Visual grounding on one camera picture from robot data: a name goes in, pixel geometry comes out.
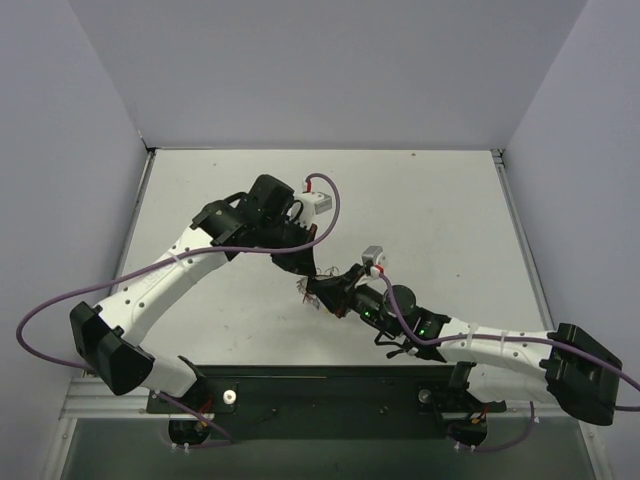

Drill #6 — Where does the metal ring disc with keyrings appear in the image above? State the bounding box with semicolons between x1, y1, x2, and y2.
297;266;348;312

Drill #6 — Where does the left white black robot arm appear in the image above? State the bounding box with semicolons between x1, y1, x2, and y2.
70;174;333;412

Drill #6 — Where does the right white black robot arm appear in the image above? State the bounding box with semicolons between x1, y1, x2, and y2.
304;264;622;426

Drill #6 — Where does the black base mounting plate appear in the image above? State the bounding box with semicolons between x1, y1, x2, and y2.
145;364;507;442

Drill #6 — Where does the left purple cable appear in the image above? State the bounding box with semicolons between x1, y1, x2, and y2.
15;173;344;372

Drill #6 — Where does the purple cable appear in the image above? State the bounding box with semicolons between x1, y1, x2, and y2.
15;173;344;372
379;272;640;391

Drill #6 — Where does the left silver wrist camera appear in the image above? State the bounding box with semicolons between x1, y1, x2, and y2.
296;191;333;219

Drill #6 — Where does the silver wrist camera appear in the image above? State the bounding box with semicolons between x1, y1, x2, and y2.
296;191;333;219
361;245;387;277

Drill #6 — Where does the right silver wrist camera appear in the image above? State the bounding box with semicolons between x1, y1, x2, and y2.
361;245;387;277

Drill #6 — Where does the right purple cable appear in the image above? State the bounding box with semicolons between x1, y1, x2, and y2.
379;272;640;391

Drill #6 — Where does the aluminium frame rail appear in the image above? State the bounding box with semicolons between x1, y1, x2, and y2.
60;377;576;420

